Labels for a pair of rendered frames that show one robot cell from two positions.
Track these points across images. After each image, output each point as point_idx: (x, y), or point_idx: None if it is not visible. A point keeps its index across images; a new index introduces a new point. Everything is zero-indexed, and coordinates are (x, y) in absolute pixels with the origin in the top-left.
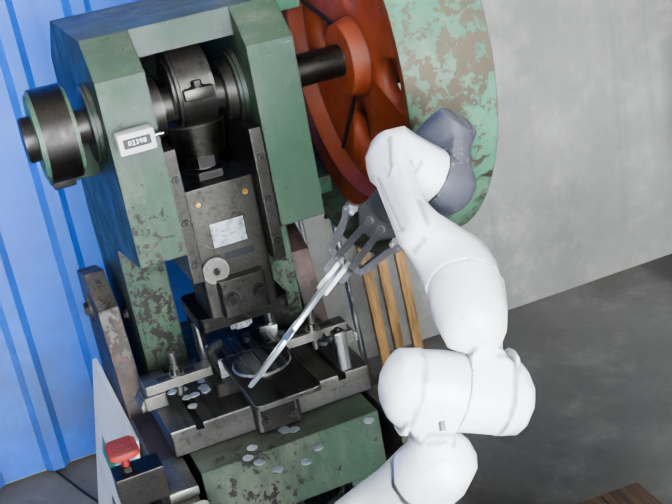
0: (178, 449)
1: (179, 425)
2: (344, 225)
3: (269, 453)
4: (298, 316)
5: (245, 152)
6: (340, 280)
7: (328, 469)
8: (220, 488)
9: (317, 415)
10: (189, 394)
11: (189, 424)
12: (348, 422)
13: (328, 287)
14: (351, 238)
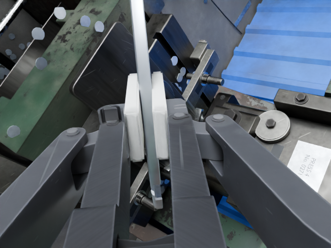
0: (157, 15)
1: (171, 28)
2: (281, 193)
3: (85, 45)
4: (159, 216)
5: None
6: (122, 106)
7: (33, 85)
8: (103, 3)
9: (74, 117)
10: (182, 77)
11: (165, 31)
12: (36, 121)
13: (137, 81)
14: (197, 178)
